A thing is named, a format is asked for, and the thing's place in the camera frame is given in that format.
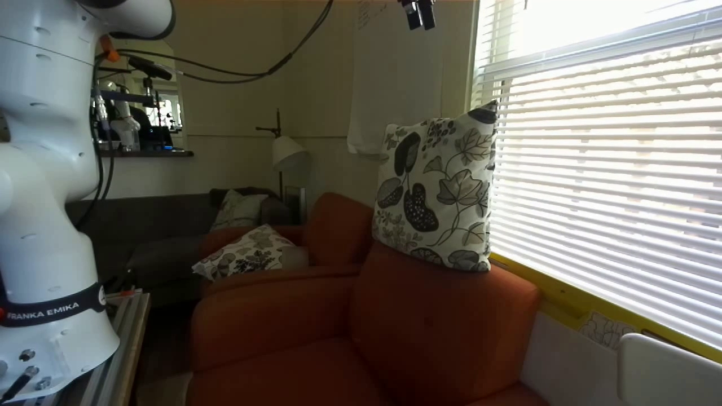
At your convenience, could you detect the large leaf print pillow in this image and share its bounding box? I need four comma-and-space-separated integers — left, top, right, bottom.
371, 100, 500, 274

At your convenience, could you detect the small leaf print pillow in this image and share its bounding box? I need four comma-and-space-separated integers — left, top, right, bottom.
210, 189, 271, 232

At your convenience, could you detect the flat leaf print pillow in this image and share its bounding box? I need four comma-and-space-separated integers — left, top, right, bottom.
191, 223, 298, 283

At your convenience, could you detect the orange sofa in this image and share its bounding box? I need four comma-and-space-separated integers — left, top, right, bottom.
186, 239, 551, 406

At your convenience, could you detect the grey sofa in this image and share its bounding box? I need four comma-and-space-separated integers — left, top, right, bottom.
64, 187, 295, 307

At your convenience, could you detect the leaf print cushion behind sofa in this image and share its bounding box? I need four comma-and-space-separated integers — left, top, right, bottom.
578, 310, 639, 351

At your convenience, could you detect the floor lamp with white shade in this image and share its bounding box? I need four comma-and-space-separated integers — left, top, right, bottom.
255, 108, 311, 202

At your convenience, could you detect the orange armchair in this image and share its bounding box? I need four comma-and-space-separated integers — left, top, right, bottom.
194, 192, 376, 298

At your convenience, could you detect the window with white blinds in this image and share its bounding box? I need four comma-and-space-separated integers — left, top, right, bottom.
470, 0, 722, 365

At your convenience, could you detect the clear plastic bottle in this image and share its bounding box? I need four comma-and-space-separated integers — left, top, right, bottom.
109, 115, 141, 152

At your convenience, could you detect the white plastic board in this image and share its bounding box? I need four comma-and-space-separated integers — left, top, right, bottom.
616, 332, 722, 406

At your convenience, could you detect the white sheet on wall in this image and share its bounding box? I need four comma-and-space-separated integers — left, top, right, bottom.
346, 0, 447, 160

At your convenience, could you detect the camera on mount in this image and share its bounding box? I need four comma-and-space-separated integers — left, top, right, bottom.
126, 53, 175, 113

